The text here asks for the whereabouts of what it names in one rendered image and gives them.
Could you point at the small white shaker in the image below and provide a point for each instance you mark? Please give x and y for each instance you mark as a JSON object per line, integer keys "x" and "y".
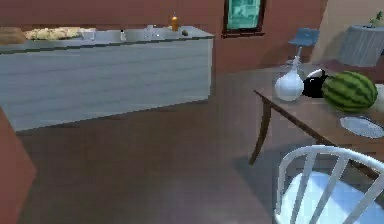
{"x": 123, "y": 35}

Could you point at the small green house plant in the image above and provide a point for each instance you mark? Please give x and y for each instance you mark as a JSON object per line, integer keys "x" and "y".
{"x": 376, "y": 19}

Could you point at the pale blue plate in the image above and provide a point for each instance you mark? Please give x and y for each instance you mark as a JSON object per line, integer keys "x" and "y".
{"x": 362, "y": 126}

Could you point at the green striped watermelon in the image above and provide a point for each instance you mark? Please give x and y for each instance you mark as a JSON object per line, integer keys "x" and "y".
{"x": 349, "y": 90}

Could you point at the white round vase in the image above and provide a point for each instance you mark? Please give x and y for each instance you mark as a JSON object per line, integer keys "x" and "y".
{"x": 289, "y": 86}

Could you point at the grey kitchen counter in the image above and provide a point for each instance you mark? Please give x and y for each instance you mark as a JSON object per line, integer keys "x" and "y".
{"x": 110, "y": 76}

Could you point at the pale yellow food heap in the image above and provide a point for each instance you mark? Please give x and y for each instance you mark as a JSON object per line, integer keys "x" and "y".
{"x": 53, "y": 33}

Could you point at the grey clothed round table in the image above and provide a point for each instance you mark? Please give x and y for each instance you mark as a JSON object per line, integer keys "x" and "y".
{"x": 361, "y": 45}

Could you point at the brown wooden table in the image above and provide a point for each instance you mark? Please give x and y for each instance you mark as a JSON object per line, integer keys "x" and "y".
{"x": 320, "y": 116}

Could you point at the black and white pot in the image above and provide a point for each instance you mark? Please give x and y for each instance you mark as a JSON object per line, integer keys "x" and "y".
{"x": 313, "y": 87}

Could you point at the orange bottle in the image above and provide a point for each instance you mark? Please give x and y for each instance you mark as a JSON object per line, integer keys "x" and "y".
{"x": 174, "y": 22}

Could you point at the brown bread loaf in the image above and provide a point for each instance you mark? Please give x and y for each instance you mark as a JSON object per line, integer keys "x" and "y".
{"x": 11, "y": 35}

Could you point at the small brown round food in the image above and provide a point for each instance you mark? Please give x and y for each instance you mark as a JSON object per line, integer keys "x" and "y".
{"x": 184, "y": 32}

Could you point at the blue chair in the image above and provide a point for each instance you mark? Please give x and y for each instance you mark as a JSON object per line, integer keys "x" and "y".
{"x": 304, "y": 37}

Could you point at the white slatted chair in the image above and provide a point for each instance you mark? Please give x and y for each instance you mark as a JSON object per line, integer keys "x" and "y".
{"x": 328, "y": 196}

